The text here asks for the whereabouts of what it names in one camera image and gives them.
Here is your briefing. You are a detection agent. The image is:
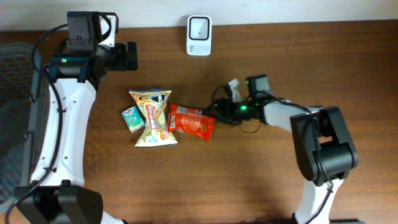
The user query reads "red snack bag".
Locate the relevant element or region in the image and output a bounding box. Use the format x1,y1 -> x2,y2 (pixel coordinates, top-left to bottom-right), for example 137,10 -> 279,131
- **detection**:
168,103 -> 215,142

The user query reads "yellow snack bag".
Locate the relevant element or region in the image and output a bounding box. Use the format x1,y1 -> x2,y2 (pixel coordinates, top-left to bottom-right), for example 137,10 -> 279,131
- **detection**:
129,89 -> 178,148

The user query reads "teal tissue pack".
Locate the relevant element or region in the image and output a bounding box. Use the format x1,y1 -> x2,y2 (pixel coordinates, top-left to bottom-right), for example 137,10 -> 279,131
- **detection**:
121,106 -> 145,133

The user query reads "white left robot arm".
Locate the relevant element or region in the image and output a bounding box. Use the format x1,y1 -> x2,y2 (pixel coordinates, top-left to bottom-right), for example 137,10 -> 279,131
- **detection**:
14,42 -> 137,223

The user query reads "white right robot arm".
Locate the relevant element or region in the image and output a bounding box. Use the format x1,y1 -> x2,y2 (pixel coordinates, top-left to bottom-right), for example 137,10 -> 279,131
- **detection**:
203,74 -> 358,224

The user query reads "white barcode scanner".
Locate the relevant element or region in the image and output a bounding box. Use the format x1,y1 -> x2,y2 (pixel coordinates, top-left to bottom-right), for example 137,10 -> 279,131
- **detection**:
186,15 -> 212,56

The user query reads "grey plastic mesh basket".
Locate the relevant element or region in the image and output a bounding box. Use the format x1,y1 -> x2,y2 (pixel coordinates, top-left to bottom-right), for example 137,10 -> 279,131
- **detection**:
1,42 -> 49,213

